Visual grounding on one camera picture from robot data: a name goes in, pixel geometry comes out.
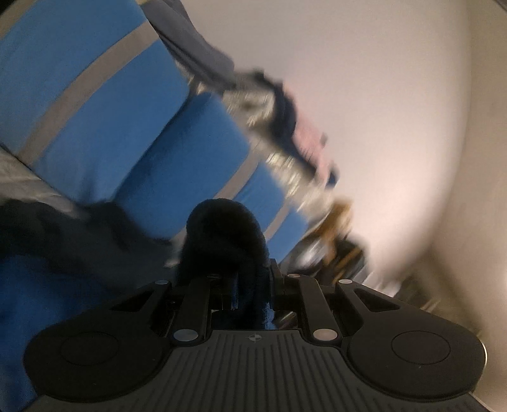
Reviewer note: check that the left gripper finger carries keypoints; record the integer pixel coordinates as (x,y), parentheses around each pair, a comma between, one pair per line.
(302,295)

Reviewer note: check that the blue fleece jacket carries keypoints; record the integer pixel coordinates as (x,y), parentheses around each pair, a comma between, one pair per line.
(89,305)

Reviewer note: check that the folded navy white clothes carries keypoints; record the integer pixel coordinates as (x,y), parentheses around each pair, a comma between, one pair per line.
(295,134)

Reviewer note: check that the black bag red trim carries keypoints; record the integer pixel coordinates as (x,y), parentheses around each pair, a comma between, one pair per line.
(349,263)

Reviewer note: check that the brown teddy bear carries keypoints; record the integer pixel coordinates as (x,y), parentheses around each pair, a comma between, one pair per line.
(338,222)

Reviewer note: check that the right blue striped pillow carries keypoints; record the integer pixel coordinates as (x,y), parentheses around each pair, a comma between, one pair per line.
(201,155)

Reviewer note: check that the blue striped pillow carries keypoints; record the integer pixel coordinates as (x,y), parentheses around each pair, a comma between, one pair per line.
(201,155)
(86,88)

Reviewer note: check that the left blue striped pillow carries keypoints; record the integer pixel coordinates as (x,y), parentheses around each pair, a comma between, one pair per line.
(86,88)

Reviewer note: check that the quilted grey bedspread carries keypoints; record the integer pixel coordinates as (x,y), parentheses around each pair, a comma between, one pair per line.
(18,182)

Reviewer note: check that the grey folded garment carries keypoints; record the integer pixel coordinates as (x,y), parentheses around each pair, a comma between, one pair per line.
(188,46)

